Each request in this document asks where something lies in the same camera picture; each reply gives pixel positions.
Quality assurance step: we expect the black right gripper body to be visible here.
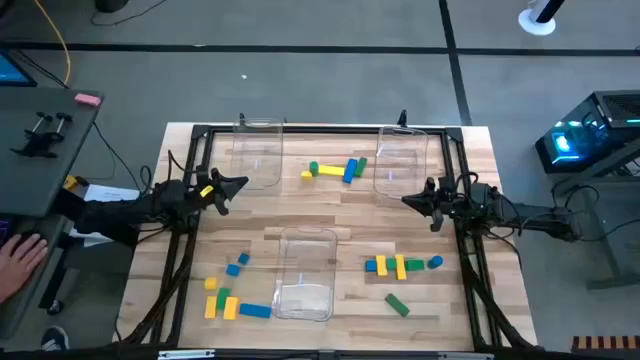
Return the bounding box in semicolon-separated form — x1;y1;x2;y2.
425;176;454;234

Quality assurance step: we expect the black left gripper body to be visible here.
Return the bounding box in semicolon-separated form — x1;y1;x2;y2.
197;167;232;218

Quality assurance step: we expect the long green block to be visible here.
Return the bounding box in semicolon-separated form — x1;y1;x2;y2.
384;292;411;318

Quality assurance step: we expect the clear plastic bin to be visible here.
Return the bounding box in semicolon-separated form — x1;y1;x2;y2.
373;125;430;200
229;117;285;191
272;225;339;322

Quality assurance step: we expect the white paper sheet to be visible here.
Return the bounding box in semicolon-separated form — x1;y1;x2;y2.
69;183;142;247

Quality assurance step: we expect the yellow black small object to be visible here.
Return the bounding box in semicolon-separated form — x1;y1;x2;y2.
62;174;90;199

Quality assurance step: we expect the pink eraser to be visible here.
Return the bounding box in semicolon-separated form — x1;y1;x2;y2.
73;92;103;108

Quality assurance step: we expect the dark grey metal table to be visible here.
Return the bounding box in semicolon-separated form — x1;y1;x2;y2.
549;144;640;291

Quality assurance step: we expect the black computer tower with lights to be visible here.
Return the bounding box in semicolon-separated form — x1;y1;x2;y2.
534;89;640;175

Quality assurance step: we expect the dark grey side desk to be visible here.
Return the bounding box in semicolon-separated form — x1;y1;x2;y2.
0;85;105;341

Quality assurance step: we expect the black computer mouse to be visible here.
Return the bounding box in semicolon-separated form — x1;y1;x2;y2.
10;230;42;247

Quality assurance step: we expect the black round base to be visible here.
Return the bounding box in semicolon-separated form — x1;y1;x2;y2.
94;0;130;14

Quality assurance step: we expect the white base black pole stand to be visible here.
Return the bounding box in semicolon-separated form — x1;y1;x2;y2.
517;0;567;37

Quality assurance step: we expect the person's hand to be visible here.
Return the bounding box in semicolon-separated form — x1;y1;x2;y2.
0;233;50;305

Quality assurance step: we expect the orange black striped object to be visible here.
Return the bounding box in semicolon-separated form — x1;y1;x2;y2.
571;335;640;352

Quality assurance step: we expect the person's shoe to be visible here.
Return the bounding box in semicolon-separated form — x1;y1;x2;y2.
39;325;70;352

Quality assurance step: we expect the computer screen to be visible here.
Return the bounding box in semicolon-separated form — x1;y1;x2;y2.
0;48;39;89

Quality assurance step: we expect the black aluminium table frame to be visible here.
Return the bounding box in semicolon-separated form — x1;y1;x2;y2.
122;123;539;354

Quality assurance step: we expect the black handle tool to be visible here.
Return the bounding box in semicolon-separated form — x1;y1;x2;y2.
9;111;74;160

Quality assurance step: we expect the yellow cable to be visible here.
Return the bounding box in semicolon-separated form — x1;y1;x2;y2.
32;0;73;86

